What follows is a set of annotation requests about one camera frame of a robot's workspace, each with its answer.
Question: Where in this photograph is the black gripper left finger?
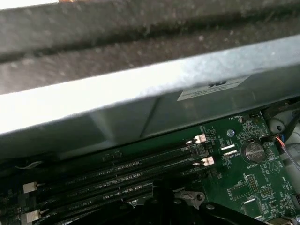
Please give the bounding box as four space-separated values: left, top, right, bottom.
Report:
103 181 165 225

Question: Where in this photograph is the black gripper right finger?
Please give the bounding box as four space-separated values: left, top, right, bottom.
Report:
164 181 267 225

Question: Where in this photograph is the CPU socket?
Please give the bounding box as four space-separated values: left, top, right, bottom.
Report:
121 187 206 210

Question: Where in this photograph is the green motherboard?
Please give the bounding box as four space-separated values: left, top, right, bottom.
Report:
0 110 300 225

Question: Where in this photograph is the black open PC case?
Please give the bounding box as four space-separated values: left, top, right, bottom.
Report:
0 32 300 179

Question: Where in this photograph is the coin battery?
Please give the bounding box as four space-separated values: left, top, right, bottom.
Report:
243 142 266 164

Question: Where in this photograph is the white case sticker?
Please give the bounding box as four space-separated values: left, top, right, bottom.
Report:
177 75 250 101

